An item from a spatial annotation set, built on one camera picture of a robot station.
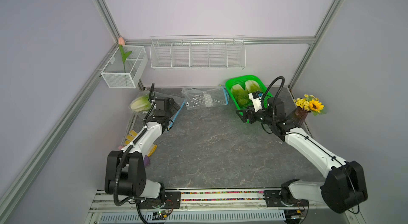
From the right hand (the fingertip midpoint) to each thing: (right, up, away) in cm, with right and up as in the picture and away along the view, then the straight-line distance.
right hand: (242, 107), depth 81 cm
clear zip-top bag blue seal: (-21, +7, +33) cm, 40 cm away
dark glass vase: (+34, -5, +7) cm, 35 cm away
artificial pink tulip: (-66, +30, +9) cm, 73 cm away
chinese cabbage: (+13, +14, +28) cm, 34 cm away
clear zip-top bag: (-36, +3, -13) cm, 39 cm away
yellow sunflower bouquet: (+34, +2, -2) cm, 34 cm away
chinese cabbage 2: (-60, +2, +19) cm, 63 cm away
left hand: (-38, 0, +8) cm, 39 cm away
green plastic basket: (+7, +18, +35) cm, 40 cm away
